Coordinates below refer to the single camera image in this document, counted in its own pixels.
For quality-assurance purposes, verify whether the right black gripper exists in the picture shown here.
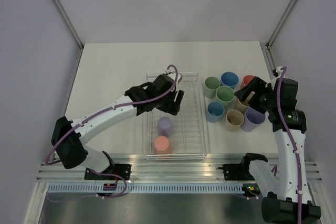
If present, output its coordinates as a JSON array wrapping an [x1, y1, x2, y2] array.
[[234, 76, 278, 114]]

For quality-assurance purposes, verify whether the pink cup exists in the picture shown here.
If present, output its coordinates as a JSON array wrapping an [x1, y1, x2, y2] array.
[[153, 136, 173, 155], [240, 75, 255, 89]]

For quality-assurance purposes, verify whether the beige cup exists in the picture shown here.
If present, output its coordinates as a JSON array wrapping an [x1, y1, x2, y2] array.
[[224, 110, 244, 132], [234, 99, 249, 114]]

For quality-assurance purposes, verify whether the small purple cup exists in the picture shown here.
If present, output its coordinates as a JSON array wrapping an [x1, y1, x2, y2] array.
[[157, 116, 174, 137]]

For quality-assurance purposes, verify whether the green cup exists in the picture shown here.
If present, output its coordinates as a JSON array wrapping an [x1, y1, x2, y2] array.
[[203, 77, 221, 99], [215, 86, 235, 108]]

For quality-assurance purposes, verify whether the large purple cup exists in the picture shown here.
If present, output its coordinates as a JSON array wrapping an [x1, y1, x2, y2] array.
[[241, 108, 266, 132]]

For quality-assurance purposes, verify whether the light blue cup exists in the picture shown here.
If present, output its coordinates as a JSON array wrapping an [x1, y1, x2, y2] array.
[[206, 101, 225, 123]]

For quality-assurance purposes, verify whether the pink cup front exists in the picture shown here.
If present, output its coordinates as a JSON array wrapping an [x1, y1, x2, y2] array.
[[153, 136, 173, 155]]

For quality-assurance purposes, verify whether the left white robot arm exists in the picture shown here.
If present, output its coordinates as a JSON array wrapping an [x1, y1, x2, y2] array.
[[51, 72, 184, 180]]

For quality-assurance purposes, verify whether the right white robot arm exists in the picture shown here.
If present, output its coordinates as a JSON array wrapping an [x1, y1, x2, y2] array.
[[235, 77, 321, 223]]

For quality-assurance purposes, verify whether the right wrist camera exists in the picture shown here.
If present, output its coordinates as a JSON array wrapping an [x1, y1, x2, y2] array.
[[272, 66, 283, 78]]

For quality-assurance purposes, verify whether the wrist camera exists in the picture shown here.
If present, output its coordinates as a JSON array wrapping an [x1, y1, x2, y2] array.
[[165, 69, 183, 84], [272, 66, 283, 78]]

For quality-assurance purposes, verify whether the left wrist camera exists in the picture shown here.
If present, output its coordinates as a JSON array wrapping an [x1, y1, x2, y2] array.
[[165, 69, 183, 84]]

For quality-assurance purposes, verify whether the clear wire dish rack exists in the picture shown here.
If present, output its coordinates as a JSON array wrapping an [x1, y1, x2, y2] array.
[[145, 72, 208, 160]]

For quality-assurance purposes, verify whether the right aluminium frame post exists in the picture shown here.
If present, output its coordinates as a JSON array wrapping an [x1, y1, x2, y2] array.
[[265, 0, 316, 49]]

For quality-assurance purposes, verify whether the aluminium frame post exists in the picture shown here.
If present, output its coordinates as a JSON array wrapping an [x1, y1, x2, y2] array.
[[36, 0, 85, 51], [265, 0, 316, 49]]

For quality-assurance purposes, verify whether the aluminium front rail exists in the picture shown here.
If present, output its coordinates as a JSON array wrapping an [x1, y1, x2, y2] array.
[[36, 154, 323, 182]]

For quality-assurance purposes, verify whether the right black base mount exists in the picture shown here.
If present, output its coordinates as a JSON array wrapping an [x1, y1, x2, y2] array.
[[218, 164, 254, 181]]

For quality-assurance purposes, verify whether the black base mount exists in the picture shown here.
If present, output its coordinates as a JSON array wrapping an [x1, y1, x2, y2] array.
[[84, 164, 131, 180], [218, 164, 254, 181]]

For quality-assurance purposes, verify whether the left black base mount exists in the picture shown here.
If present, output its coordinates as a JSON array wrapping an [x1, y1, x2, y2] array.
[[84, 164, 131, 180]]

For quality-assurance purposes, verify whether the white slotted cable duct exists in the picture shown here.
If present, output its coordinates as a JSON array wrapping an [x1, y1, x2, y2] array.
[[47, 183, 244, 194]]

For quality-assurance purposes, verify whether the left aluminium frame post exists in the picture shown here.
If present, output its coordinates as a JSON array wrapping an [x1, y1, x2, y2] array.
[[36, 0, 85, 51]]

